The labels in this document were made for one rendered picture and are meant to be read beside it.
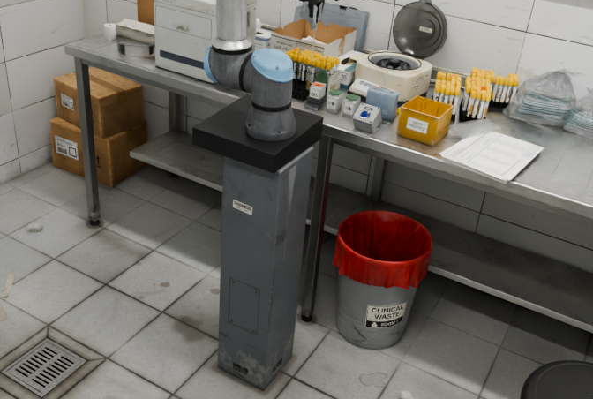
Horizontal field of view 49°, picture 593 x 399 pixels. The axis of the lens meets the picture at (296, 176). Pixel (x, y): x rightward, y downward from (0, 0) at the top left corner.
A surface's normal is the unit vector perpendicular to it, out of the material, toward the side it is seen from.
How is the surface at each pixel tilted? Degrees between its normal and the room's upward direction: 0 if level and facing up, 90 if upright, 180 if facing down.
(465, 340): 0
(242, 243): 90
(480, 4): 90
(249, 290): 90
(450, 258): 0
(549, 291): 0
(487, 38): 90
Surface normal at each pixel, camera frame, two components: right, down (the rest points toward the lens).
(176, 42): -0.50, 0.39
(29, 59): 0.86, 0.30
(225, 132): 0.04, -0.85
